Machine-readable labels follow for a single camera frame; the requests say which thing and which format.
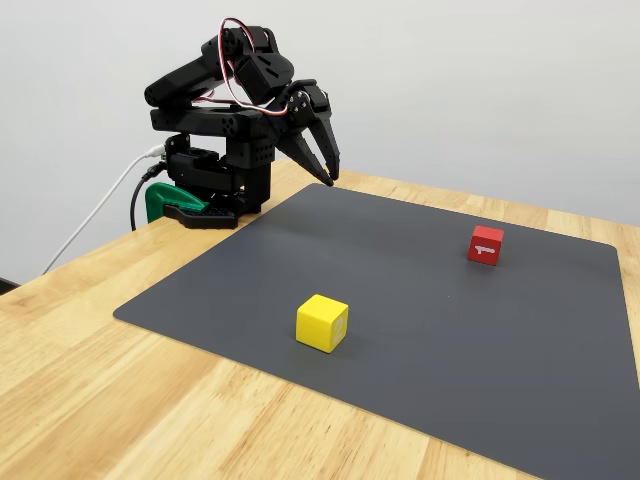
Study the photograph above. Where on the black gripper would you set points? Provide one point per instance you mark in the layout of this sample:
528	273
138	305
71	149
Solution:
311	106

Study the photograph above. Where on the red cube with white print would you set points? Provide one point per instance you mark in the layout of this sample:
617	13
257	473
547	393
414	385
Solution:
485	247

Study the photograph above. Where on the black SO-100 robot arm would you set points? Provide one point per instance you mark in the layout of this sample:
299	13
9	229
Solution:
200	120

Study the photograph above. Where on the yellow cube with white numeral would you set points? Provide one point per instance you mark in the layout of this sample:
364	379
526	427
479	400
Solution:
315	322

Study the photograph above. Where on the green table clamp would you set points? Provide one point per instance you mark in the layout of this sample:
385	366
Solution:
160	197

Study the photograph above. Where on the dark grey mat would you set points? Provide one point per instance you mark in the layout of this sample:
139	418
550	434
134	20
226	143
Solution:
400	325

